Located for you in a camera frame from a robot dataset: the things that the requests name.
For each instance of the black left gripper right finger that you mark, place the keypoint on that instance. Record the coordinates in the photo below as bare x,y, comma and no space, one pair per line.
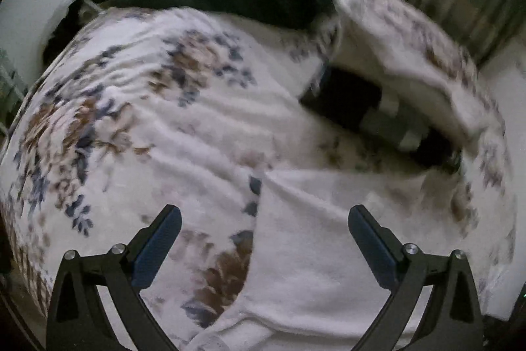
452,317

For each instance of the floral white bed sheet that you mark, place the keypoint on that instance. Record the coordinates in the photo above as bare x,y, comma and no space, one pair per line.
142,105

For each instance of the white fluffy small garment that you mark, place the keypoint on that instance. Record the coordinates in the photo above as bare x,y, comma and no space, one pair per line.
277,268

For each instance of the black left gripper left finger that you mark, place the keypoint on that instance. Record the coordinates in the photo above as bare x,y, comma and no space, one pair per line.
77,319

